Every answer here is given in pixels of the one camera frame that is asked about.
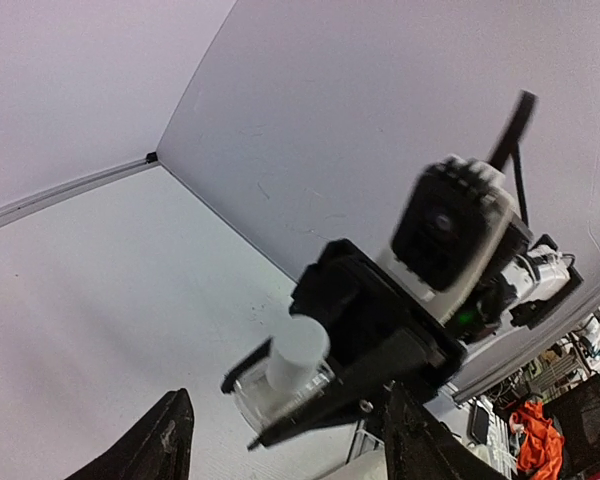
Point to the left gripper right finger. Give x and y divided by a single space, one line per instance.
417 446

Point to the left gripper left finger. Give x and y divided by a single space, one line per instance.
157 446

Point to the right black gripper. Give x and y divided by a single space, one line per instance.
380 339

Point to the white nail polish cap brush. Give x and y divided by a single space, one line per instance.
298 346

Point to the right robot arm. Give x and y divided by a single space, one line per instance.
529 288

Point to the orange cloth in background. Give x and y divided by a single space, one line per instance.
541 452

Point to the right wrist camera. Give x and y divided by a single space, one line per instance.
449 231

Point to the black corner bracket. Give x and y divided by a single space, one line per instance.
151 158

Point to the aluminium back rail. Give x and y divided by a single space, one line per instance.
49 197

